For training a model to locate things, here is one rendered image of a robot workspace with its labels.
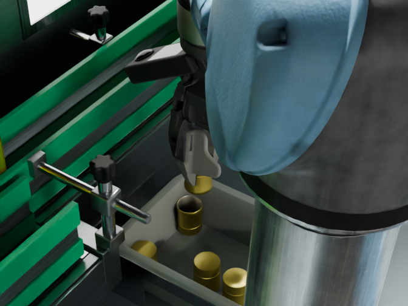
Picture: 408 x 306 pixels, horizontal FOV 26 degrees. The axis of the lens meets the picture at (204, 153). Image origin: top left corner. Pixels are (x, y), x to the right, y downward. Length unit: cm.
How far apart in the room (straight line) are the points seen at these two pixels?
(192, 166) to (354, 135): 65
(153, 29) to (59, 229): 43
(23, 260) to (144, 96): 35
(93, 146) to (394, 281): 43
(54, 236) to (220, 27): 56
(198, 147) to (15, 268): 25
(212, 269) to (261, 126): 73
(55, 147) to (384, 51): 73
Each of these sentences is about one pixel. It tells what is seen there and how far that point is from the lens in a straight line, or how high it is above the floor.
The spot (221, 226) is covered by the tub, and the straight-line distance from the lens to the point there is 121.
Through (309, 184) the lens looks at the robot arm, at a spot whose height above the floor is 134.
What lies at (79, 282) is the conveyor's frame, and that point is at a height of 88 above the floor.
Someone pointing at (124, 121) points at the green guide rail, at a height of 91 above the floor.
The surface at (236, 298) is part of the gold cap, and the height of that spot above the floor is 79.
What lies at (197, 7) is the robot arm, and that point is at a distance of 79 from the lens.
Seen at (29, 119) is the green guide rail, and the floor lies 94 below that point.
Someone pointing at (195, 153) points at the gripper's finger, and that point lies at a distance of 103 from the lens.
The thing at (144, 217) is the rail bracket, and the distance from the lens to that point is 96.
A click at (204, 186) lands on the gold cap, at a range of 109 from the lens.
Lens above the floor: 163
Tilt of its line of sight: 40 degrees down
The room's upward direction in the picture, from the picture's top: straight up
